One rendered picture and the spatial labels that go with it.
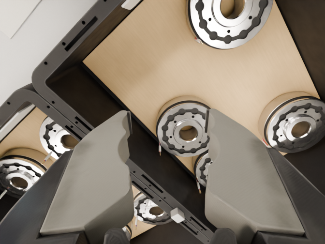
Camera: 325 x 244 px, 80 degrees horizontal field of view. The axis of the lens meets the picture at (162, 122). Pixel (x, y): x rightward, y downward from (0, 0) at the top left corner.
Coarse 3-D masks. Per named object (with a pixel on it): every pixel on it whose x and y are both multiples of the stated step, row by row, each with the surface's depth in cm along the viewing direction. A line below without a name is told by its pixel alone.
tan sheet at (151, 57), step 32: (160, 0) 26; (224, 0) 26; (128, 32) 28; (160, 32) 28; (288, 32) 28; (96, 64) 30; (128, 64) 30; (160, 64) 30; (192, 64) 30; (224, 64) 30; (256, 64) 30; (288, 64) 30; (128, 96) 32; (160, 96) 32; (224, 96) 32; (256, 96) 33; (256, 128) 35
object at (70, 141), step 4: (64, 136) 33; (68, 136) 34; (72, 136) 35; (64, 140) 33; (68, 140) 34; (72, 140) 34; (76, 140) 35; (68, 144) 33; (72, 144) 34; (76, 144) 34
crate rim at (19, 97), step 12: (12, 96) 21; (24, 96) 21; (36, 96) 21; (0, 108) 22; (12, 108) 22; (48, 108) 22; (0, 120) 24; (60, 120) 23; (72, 132) 24; (132, 180) 27; (144, 192) 28; (156, 204) 30; (168, 204) 30; (192, 228) 32; (204, 240) 34
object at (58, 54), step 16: (112, 0) 17; (96, 16) 18; (80, 32) 20; (64, 48) 19; (48, 64) 20; (32, 80) 21; (48, 96) 21; (64, 112) 22; (80, 112) 23; (80, 128) 23; (128, 160) 26; (144, 176) 27; (160, 192) 29; (192, 224) 32
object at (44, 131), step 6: (48, 120) 30; (42, 126) 31; (48, 126) 31; (54, 126) 31; (42, 132) 31; (48, 132) 32; (54, 132) 31; (42, 138) 32; (48, 138) 32; (54, 138) 32; (42, 144) 32; (48, 144) 33; (54, 144) 32; (48, 150) 33; (54, 150) 33; (60, 150) 33; (54, 156) 34
